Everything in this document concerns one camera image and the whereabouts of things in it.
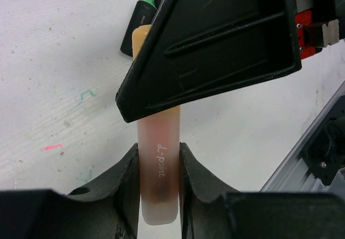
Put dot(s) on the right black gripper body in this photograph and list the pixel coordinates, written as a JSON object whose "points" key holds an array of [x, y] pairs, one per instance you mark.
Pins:
{"points": [[319, 23]]}

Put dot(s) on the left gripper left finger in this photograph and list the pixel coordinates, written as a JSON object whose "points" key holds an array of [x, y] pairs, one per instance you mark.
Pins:
{"points": [[110, 202]]}

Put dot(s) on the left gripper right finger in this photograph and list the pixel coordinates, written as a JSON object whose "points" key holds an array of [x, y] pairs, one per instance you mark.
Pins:
{"points": [[202, 197]]}

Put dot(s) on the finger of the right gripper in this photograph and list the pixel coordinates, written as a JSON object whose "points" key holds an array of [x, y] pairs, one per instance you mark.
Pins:
{"points": [[200, 48]]}

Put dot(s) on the peach pastel highlighter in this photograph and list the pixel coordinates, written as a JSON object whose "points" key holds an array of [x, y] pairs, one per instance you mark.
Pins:
{"points": [[159, 146]]}

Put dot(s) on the green capped black highlighter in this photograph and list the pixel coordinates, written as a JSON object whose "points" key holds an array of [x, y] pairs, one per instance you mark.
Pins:
{"points": [[143, 14]]}

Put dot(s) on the aluminium mounting rail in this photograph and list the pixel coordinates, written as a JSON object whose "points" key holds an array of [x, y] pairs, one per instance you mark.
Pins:
{"points": [[293, 174]]}

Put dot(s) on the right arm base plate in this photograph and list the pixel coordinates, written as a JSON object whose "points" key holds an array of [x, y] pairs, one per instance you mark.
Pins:
{"points": [[324, 151]]}

